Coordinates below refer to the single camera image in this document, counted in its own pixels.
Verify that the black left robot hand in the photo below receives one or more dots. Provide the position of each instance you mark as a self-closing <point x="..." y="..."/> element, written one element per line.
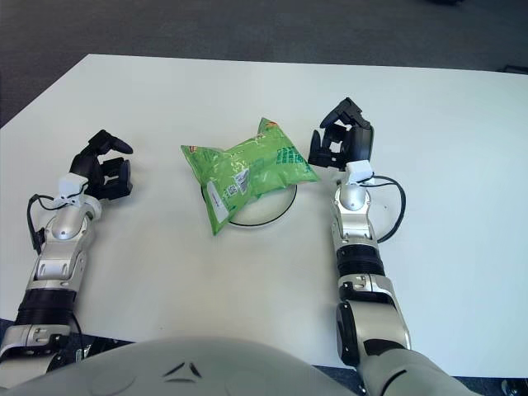
<point x="82" y="167"/>

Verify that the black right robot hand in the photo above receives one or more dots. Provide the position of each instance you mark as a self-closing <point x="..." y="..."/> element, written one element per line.
<point x="361" y="142"/>

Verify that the green snack bag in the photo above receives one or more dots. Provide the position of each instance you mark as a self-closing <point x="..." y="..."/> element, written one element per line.
<point x="247" y="169"/>

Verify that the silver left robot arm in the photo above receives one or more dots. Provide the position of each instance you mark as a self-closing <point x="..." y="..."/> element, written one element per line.
<point x="66" y="231"/>

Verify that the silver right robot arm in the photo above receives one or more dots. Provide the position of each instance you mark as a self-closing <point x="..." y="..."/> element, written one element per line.
<point x="354" y="202"/>

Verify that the white plate with black rim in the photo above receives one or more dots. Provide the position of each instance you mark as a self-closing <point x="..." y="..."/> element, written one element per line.
<point x="264" y="212"/>

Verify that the grey robot torso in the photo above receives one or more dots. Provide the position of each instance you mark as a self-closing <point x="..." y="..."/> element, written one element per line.
<point x="185" y="367"/>

